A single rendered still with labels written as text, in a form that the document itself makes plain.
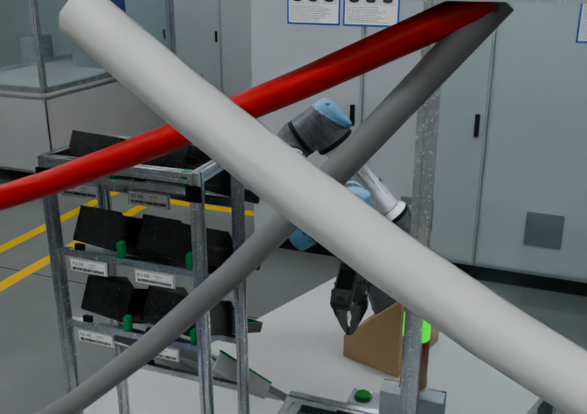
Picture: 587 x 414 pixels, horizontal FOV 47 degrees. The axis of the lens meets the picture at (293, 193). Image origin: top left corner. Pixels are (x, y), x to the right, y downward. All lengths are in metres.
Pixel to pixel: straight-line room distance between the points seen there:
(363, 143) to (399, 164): 4.34
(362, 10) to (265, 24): 0.68
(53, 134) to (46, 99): 0.33
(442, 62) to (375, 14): 4.22
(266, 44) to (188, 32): 4.97
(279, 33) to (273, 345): 2.79
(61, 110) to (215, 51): 3.33
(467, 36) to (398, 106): 0.02
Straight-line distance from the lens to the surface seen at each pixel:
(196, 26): 9.50
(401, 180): 4.54
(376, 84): 4.44
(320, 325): 2.32
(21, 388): 3.77
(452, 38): 0.17
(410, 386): 1.30
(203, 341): 1.34
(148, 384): 2.07
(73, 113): 6.74
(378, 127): 0.17
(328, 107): 1.94
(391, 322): 2.00
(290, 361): 2.13
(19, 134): 6.74
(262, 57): 4.68
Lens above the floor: 2.01
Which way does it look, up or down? 19 degrees down
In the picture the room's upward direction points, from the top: straight up
